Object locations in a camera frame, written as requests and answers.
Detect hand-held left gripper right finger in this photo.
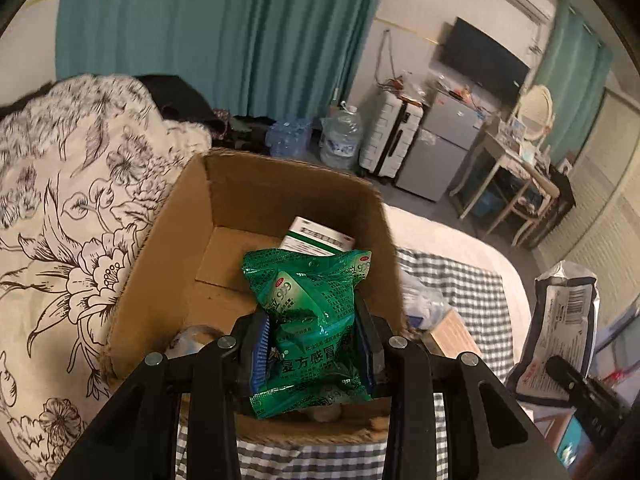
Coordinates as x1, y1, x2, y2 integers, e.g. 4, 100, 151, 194
352, 291, 571, 480

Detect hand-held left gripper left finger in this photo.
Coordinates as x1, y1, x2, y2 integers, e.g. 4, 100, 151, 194
50, 309, 273, 480

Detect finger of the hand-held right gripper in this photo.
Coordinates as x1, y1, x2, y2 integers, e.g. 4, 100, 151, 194
544, 355, 592, 392

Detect white black-edged pouch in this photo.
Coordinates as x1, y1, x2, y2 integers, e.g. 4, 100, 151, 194
505, 260, 598, 406

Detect green medicine sachet bag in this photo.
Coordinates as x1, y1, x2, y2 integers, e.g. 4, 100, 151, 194
242, 249, 376, 420

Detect green medicine box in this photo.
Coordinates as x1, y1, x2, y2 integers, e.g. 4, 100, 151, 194
278, 216, 357, 256

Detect cardboard box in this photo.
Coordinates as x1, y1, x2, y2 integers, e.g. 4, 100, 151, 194
107, 147, 408, 446

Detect clear plastic item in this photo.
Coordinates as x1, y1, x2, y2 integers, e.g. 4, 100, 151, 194
167, 325, 226, 356

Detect clear plastic bag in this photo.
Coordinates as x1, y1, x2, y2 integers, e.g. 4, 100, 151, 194
400, 270, 451, 328

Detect grey checked cloth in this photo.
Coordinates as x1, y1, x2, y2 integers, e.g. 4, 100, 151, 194
175, 247, 516, 480

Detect cream louvred wardrobe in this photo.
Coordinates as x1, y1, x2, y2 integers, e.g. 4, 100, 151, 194
545, 87, 640, 321

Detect light wooden chair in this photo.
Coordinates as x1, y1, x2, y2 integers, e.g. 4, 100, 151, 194
492, 160, 561, 248

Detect cream vanity desk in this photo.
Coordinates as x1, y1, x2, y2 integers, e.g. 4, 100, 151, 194
450, 125, 551, 221

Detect pack of water bottles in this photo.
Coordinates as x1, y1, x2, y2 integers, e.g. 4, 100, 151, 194
265, 116, 313, 158

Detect white suitcase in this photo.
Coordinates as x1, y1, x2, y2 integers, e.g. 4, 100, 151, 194
359, 92, 426, 178

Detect large water bottle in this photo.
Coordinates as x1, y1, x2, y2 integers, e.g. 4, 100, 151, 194
319, 101, 363, 171

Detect grey fridge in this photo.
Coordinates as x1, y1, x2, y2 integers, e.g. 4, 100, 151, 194
395, 87, 488, 203

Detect floral quilt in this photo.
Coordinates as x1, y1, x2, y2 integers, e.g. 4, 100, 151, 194
0, 74, 216, 466

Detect oval cream mirror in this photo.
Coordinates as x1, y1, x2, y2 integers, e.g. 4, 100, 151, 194
510, 85, 555, 143

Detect black clothing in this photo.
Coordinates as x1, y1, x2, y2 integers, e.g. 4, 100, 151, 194
135, 74, 236, 136

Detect green curtain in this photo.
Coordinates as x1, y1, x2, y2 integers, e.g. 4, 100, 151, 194
55, 0, 393, 121
535, 0, 613, 161

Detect black television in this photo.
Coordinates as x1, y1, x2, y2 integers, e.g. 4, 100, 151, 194
439, 16, 531, 106

